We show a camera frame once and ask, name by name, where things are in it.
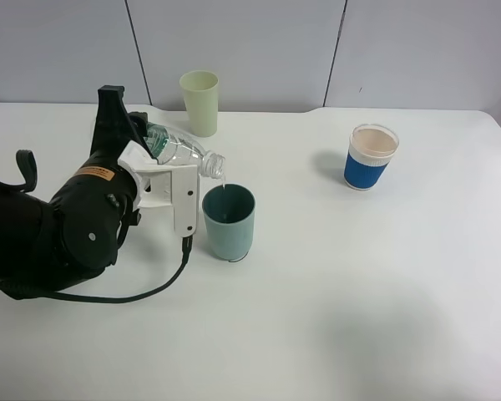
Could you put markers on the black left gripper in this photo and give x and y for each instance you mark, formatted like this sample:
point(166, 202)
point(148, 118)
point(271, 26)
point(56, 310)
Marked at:
point(99, 197)

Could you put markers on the teal plastic cup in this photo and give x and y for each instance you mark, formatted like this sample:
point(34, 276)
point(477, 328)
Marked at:
point(229, 212)

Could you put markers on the clear plastic water bottle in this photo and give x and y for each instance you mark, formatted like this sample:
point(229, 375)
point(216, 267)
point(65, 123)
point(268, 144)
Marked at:
point(172, 146)

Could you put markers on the blue sleeved paper cup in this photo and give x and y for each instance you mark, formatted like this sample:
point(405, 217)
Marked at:
point(371, 148)

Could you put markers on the pale yellow plastic cup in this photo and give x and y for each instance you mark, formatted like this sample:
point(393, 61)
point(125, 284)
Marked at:
point(201, 95)

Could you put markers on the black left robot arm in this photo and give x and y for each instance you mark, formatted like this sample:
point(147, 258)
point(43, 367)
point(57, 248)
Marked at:
point(46, 247)

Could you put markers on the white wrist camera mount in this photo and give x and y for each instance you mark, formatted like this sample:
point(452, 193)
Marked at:
point(159, 186)

